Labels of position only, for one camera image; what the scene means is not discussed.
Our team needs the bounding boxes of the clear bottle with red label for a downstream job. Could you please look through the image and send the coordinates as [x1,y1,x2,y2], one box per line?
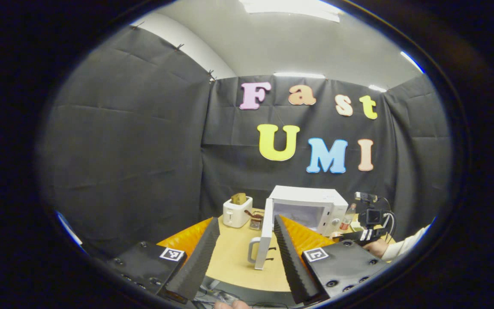
[339,203,357,231]

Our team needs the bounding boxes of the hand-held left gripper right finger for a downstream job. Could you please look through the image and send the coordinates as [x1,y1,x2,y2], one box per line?
[274,215,389,305]

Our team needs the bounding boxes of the white microwave oven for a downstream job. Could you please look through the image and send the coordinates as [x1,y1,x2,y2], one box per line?
[247,185,349,270]

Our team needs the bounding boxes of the tangled cables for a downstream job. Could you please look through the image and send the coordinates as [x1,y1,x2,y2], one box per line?
[202,278,241,303]

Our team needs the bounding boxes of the small metal rack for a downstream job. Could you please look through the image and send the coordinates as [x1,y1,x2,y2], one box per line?
[245,209,265,231]

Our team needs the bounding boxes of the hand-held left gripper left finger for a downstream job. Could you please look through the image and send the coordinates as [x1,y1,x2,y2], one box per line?
[108,217,221,304]

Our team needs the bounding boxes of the black backdrop cloth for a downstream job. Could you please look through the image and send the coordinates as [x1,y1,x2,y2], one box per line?
[37,26,453,258]

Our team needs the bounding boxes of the white toaster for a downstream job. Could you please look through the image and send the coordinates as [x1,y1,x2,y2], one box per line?
[223,197,253,228]

